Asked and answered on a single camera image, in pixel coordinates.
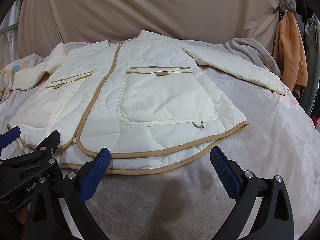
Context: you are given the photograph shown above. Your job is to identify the cream quilted jacket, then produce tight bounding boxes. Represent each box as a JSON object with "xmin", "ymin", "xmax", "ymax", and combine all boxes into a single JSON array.
[{"xmin": 7, "ymin": 31, "xmax": 286, "ymax": 174}]

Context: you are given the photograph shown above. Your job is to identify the silver satin fabric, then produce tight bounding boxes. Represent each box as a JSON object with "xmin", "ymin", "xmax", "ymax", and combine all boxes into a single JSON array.
[{"xmin": 1, "ymin": 0, "xmax": 22, "ymax": 68}]

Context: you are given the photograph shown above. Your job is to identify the beige draped curtain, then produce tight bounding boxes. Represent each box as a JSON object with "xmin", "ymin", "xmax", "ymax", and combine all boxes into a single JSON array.
[{"xmin": 18, "ymin": 0, "xmax": 279, "ymax": 57}]

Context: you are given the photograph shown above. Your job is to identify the orange hanging garment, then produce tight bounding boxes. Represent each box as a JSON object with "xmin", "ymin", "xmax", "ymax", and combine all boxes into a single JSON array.
[{"xmin": 272, "ymin": 10, "xmax": 308, "ymax": 99}]

